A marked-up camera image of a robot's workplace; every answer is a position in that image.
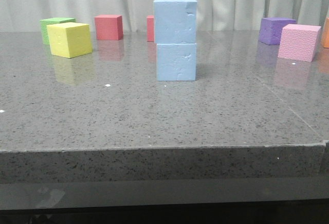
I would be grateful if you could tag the blue foam block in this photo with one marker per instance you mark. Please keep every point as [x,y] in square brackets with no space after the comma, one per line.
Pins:
[176,62]
[175,21]

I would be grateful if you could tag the red foam block right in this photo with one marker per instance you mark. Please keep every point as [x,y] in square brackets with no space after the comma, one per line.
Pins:
[150,28]

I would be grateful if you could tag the red foam block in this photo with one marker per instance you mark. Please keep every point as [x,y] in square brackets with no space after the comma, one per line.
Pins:
[150,28]
[109,27]

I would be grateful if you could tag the red foam block left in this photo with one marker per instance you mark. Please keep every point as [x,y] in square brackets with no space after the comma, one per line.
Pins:
[109,27]

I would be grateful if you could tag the yellow foam block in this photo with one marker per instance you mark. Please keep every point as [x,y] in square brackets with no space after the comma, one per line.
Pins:
[70,39]

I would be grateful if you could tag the purple foam block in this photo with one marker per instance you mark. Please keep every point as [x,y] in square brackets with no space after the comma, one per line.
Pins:
[271,29]

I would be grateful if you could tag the pink foam block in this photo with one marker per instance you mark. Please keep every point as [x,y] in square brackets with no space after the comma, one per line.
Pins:
[299,42]

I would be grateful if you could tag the orange foam block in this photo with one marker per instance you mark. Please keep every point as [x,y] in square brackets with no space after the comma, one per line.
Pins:
[325,34]

